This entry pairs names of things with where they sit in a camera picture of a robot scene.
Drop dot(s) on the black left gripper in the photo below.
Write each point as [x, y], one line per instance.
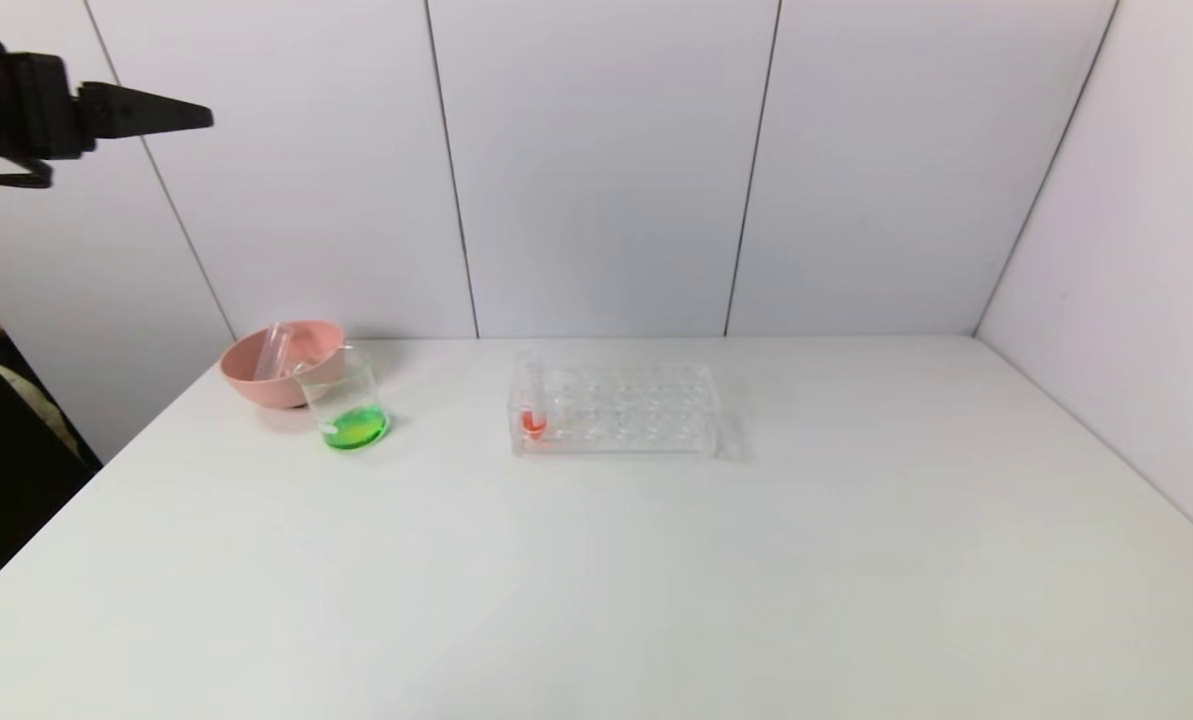
[49, 105]

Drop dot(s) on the test tube with blue pigment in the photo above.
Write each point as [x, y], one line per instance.
[282, 350]

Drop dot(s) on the clear glass beaker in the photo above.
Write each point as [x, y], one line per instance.
[356, 430]

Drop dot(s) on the test tube with red pigment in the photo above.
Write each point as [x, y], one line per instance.
[534, 422]

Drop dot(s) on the clear acrylic test tube rack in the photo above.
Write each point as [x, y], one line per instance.
[636, 430]

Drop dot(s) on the pink plastic bowl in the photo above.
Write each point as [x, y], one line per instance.
[256, 385]

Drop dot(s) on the dark background furniture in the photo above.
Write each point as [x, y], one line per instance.
[6, 470]

